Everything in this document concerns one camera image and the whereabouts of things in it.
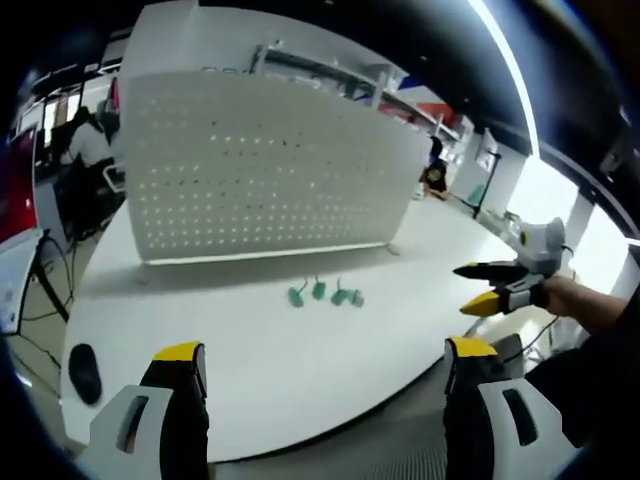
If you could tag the red panel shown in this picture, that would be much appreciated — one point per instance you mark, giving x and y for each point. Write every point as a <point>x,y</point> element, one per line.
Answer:
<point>17,180</point>

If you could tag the green hook assembly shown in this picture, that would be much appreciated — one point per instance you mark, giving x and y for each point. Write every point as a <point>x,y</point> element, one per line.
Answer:
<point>338,297</point>
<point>296,298</point>
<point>319,290</point>

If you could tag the black computer mouse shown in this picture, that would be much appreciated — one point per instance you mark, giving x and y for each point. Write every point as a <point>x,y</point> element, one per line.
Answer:
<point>85,372</point>

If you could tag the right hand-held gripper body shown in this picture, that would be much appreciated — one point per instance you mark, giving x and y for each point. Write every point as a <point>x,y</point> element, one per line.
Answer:
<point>540,245</point>

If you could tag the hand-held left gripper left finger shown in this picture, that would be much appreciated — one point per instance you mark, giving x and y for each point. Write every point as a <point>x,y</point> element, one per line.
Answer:
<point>150,400</point>

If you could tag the white storage shelf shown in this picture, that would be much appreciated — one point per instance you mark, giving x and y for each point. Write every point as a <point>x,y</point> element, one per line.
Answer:
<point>360,82</point>

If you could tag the black tripod stand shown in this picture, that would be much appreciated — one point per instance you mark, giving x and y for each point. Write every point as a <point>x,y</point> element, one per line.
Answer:
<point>487,185</point>

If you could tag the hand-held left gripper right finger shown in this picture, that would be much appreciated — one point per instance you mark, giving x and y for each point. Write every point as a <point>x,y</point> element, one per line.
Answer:
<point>492,400</point>

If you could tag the white perforated mounting plate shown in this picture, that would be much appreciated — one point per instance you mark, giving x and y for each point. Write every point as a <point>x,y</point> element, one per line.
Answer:
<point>260,170</point>

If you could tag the person's right hand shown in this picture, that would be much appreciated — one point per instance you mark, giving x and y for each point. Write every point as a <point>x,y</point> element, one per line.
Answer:
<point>570,297</point>

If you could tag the white office chair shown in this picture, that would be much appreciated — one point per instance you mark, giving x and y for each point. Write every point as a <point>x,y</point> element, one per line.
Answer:
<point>114,179</point>

